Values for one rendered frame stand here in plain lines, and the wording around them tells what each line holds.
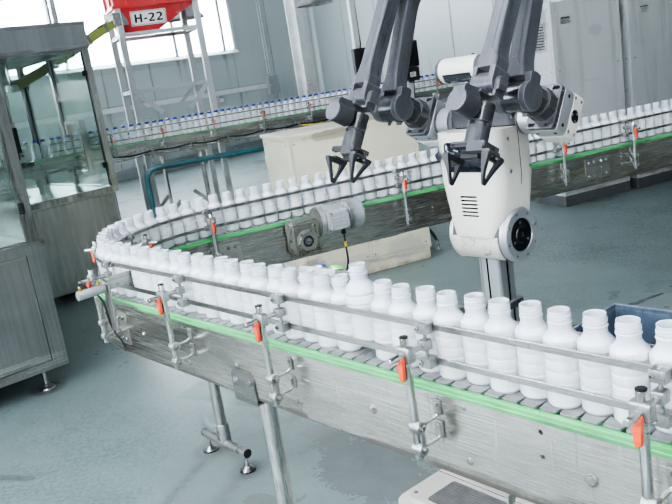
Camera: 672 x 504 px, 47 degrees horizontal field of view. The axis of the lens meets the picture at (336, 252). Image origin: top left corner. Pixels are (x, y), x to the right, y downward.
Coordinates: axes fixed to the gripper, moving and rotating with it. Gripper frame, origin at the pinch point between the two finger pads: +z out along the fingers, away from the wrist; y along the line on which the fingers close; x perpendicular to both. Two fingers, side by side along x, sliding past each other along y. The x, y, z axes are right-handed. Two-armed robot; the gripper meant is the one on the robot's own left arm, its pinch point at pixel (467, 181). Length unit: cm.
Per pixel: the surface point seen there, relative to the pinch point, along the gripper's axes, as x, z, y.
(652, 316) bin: 34, 22, 34
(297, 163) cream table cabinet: 200, -77, -331
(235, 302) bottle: -26, 40, -44
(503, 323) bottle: -29, 34, 39
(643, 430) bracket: -34, 46, 68
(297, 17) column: 515, -426, -834
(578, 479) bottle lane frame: -21, 57, 53
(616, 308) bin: 33.9, 21.1, 24.9
